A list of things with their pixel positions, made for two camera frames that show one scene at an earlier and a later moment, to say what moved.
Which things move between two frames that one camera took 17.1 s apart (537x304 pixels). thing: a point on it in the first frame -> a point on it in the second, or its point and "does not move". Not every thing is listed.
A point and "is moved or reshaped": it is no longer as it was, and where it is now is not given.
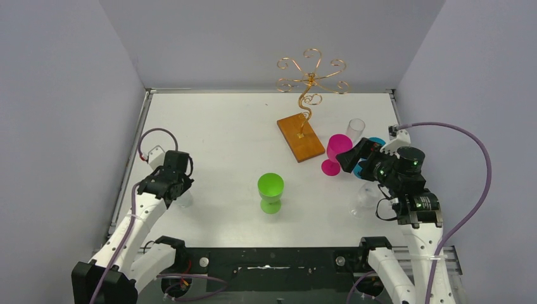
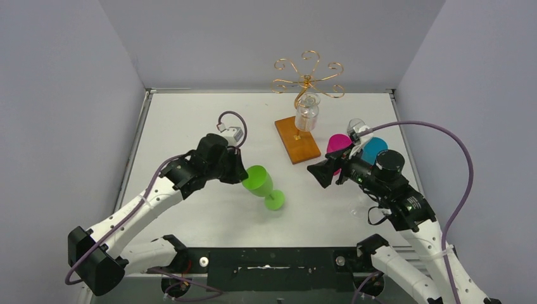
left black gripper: (168, 184) -> (234, 166)
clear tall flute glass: (354, 129) does not move
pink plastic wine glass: (336, 144) does not move
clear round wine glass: (368, 196) does not move
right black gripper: (365, 155) -> (341, 166)
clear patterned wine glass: (185, 200) -> (307, 113)
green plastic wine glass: (271, 186) is moved or reshaped
